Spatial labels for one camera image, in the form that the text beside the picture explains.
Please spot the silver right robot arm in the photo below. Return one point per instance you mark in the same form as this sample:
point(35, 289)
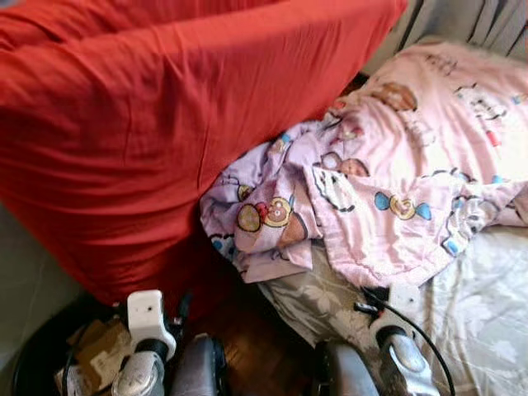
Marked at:
point(408, 363)

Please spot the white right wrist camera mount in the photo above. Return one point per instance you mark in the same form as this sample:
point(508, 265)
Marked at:
point(404, 301)

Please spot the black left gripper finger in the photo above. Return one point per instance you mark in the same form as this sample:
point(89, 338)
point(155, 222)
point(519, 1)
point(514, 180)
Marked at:
point(183, 309)

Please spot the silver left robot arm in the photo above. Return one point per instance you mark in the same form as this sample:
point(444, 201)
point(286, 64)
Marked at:
point(140, 375)

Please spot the grey robot leg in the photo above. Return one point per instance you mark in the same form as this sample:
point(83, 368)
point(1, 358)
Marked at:
point(198, 371)
point(346, 375)

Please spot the grey robot left leg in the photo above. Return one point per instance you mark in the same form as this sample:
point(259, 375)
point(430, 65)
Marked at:
point(198, 371)

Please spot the red fabric covered mattress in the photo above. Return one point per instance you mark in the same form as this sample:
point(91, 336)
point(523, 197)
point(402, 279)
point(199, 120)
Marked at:
point(165, 124)

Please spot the beige floral bedspread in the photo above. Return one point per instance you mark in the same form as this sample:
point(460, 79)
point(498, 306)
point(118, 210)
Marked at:
point(478, 313)

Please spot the black round bin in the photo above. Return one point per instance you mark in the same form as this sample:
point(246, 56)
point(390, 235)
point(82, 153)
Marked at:
point(33, 355)

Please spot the pink cartoon print blanket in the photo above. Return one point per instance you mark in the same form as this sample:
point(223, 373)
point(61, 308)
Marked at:
point(412, 148)

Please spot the brown cardboard piece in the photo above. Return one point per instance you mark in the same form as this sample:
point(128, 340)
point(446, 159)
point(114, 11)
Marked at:
point(103, 351)

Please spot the grey robot right leg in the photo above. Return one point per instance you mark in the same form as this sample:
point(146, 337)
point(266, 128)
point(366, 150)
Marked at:
point(346, 375)

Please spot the grey pleated curtain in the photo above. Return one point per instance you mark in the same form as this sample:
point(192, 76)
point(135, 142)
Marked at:
point(470, 21)

